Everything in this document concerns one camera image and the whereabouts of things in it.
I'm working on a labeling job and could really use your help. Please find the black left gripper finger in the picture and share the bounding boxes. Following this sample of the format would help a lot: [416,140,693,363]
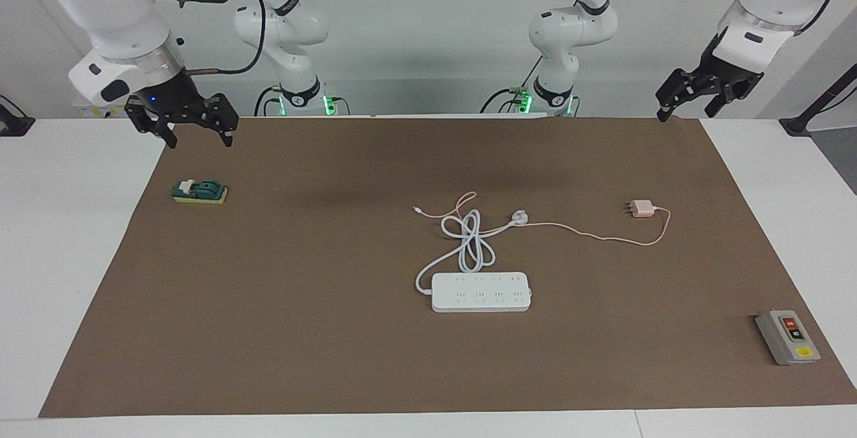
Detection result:
[702,82,738,119]
[655,69,701,123]

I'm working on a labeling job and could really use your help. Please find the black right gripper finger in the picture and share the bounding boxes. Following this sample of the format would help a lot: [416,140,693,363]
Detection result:
[204,94,240,149]
[125,99,179,150]

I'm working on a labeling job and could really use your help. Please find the pink charging cable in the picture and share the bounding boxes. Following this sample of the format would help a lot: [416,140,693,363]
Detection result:
[412,192,672,247]

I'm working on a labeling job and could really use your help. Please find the white power strip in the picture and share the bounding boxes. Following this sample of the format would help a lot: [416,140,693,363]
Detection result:
[431,272,533,313]

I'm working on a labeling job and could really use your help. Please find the brown table mat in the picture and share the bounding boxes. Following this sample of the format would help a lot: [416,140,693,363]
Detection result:
[38,115,857,419]

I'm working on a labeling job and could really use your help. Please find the white wall socket box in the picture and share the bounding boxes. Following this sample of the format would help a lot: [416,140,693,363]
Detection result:
[72,103,131,119]

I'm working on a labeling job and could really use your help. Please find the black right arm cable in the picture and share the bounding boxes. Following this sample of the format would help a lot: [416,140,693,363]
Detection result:
[181,0,268,77]

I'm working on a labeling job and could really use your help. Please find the green knife switch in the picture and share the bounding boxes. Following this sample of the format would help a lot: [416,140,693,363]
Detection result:
[171,179,229,205]

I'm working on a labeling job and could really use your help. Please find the black clamp mount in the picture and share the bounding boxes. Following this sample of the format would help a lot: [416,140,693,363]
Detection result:
[779,63,857,137]
[0,94,35,137]

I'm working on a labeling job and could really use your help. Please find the black base cables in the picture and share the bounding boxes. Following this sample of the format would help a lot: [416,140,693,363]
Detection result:
[479,60,544,115]

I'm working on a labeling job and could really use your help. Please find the grey on-off switch box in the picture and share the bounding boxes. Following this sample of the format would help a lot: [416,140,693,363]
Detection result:
[755,309,822,366]

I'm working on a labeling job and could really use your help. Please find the grey power strip cord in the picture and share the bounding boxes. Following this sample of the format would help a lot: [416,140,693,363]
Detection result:
[415,209,530,295]

